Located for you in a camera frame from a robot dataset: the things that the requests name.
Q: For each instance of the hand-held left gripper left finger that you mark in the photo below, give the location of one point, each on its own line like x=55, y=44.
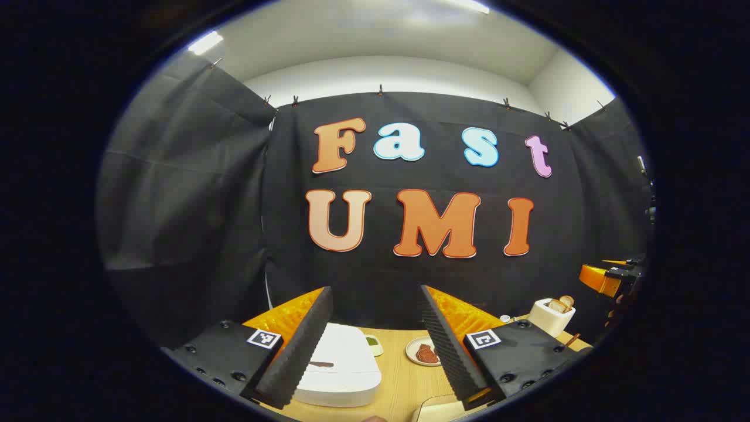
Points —
x=293, y=357

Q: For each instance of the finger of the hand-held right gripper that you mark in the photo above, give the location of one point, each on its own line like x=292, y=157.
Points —
x=599, y=279
x=616, y=262

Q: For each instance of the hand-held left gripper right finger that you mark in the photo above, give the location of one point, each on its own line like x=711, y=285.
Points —
x=451, y=357

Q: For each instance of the white rice cooker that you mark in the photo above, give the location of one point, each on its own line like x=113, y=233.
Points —
x=345, y=375

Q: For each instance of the brown wooden spoon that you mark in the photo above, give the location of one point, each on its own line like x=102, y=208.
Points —
x=572, y=340

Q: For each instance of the red-brown meat piece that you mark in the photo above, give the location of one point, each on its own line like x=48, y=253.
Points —
x=426, y=353

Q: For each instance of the toasted bread slice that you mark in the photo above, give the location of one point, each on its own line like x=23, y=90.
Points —
x=567, y=301
x=556, y=305

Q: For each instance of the cream round plate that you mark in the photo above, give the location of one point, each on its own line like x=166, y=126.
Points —
x=413, y=351

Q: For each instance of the cream bowl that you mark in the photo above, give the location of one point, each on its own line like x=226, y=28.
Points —
x=436, y=407

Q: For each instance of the cream toaster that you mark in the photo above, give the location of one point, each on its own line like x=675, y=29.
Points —
x=548, y=322

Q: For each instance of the small white dish green filling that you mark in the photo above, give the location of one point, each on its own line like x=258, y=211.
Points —
x=372, y=341

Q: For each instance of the black backdrop cloth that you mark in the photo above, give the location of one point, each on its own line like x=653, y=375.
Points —
x=234, y=205

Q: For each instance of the ceiling light panel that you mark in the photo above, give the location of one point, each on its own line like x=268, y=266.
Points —
x=205, y=43
x=469, y=4

